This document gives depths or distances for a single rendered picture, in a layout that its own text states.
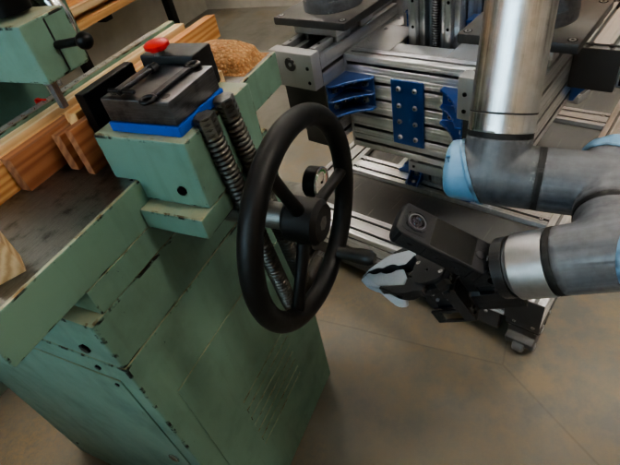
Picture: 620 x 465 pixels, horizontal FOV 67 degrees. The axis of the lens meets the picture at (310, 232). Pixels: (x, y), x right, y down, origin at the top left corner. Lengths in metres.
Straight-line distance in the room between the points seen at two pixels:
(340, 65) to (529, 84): 0.75
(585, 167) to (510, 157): 0.08
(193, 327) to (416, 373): 0.79
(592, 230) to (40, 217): 0.59
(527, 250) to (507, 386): 0.88
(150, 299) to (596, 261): 0.51
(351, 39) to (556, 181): 0.82
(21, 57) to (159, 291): 0.32
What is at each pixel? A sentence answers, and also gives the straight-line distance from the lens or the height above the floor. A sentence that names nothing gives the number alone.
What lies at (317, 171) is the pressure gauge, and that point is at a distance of 0.89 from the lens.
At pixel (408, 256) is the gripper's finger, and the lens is 0.64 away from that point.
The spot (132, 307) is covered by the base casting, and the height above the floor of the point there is 0.77.
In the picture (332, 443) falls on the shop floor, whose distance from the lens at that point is 1.31.
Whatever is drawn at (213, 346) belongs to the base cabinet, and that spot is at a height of 0.58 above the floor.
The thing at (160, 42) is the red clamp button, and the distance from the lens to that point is 0.61.
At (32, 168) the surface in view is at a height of 0.92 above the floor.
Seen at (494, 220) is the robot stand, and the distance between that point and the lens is 1.49.
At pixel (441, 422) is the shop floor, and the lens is 1.32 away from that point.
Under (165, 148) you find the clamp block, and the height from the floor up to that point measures 0.95.
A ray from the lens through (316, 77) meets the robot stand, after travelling 1.19.
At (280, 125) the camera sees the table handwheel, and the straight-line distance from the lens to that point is 0.51.
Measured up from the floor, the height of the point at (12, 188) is 0.91.
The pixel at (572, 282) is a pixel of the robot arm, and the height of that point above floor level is 0.81.
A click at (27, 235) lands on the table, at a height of 0.90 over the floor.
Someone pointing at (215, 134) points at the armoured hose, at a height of 0.95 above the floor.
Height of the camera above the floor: 1.19
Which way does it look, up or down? 42 degrees down
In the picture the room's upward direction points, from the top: 13 degrees counter-clockwise
